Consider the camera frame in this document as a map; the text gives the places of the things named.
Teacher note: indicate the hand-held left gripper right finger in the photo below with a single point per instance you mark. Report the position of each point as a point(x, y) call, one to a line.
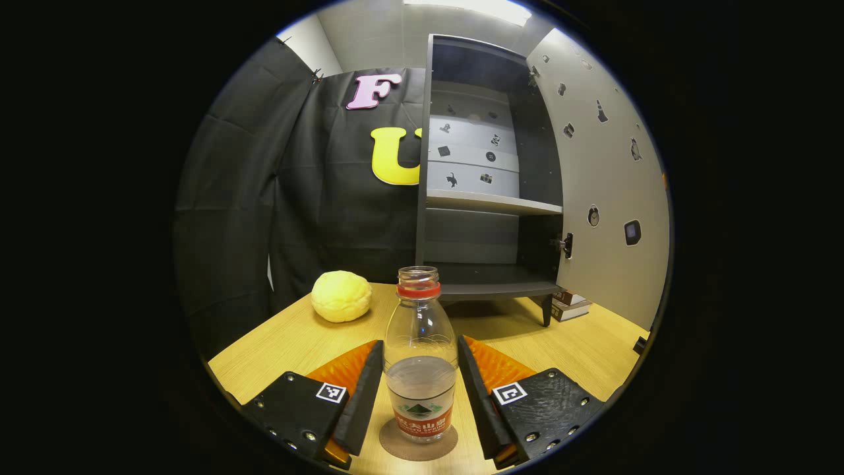
point(484, 409)

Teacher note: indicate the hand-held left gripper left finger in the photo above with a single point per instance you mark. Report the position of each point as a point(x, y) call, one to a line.
point(362, 402)

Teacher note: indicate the brown round coaster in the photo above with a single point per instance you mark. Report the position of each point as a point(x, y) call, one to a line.
point(422, 452)

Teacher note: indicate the clear plastic bottle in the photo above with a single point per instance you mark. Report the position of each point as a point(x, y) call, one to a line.
point(422, 343)

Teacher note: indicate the dark grey cabinet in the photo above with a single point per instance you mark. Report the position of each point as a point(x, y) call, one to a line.
point(475, 244)

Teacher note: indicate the grey cabinet door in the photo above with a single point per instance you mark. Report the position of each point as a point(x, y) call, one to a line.
point(606, 171)

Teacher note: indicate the black door hinge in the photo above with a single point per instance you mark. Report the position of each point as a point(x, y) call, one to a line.
point(533, 76)
point(566, 245)

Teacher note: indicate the grey cabinet shelf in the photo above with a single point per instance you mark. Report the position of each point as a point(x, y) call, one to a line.
point(488, 201)

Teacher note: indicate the yellow round bun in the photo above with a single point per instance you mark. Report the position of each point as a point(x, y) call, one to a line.
point(341, 297)

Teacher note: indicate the brown book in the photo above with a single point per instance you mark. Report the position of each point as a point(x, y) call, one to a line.
point(570, 297)

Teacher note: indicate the small black object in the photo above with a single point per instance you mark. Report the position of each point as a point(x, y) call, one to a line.
point(641, 344)

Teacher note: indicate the black backdrop cloth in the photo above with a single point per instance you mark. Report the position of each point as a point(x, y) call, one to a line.
point(316, 198)

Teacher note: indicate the ceiling light panel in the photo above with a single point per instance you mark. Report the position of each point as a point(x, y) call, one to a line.
point(488, 8)

